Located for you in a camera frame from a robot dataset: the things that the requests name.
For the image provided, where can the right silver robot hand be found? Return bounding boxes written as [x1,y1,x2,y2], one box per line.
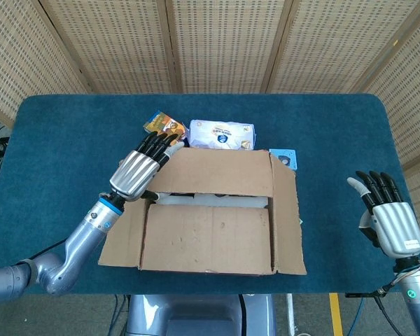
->
[346,170,420,258]

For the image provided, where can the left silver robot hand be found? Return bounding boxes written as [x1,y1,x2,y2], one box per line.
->
[108,132,185,202]

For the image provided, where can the red cardboard box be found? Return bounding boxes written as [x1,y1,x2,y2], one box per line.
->
[97,147,308,277]

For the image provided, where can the colourful snack packet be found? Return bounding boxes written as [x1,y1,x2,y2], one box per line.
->
[142,110,188,141]

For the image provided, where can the blue table cloth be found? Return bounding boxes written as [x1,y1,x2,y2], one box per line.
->
[0,93,417,295]

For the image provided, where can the white tissue pack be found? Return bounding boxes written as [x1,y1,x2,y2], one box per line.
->
[188,119,258,151]

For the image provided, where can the white foam insert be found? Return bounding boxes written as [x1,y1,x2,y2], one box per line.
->
[157,193,269,210]

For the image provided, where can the light blue square card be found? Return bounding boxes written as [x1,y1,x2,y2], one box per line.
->
[268,148,298,171]

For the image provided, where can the woven folding screen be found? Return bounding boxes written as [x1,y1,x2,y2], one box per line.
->
[0,0,420,267]

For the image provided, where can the braided right wrist cable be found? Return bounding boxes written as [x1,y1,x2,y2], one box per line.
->
[379,260,420,297]

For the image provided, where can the blue floor cable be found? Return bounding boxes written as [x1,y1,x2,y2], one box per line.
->
[347,297,368,336]

